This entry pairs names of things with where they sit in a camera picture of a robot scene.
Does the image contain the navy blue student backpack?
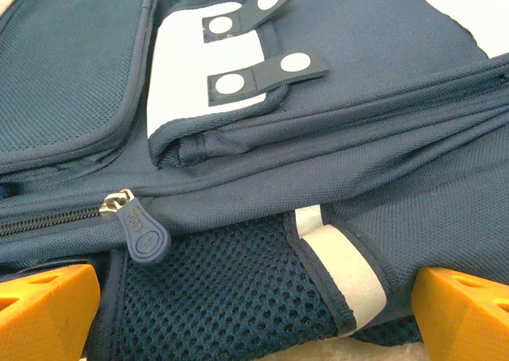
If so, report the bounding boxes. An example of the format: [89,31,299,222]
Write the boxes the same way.
[0,0,509,361]

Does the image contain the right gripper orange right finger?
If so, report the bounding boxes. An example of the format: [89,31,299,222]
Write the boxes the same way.
[411,266,509,361]

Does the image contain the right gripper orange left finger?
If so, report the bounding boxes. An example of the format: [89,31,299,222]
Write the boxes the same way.
[0,263,101,361]

